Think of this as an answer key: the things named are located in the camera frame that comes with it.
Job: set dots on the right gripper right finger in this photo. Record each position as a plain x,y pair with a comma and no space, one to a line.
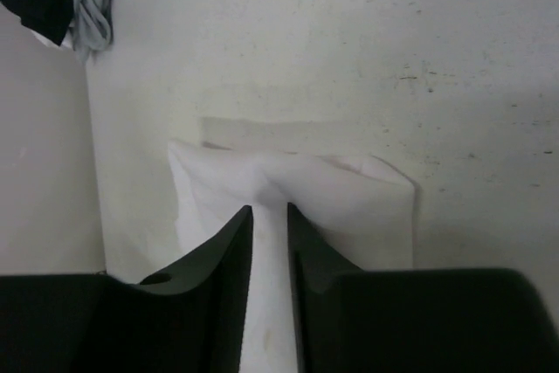
329,308

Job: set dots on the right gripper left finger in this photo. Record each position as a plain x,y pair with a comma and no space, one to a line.
194,309

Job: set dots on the white tank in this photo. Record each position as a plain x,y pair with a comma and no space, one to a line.
67,42
362,206

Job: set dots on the folded white tank top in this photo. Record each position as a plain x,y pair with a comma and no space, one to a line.
67,42

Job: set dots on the folded grey tank top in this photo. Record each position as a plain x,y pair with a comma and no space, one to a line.
92,29

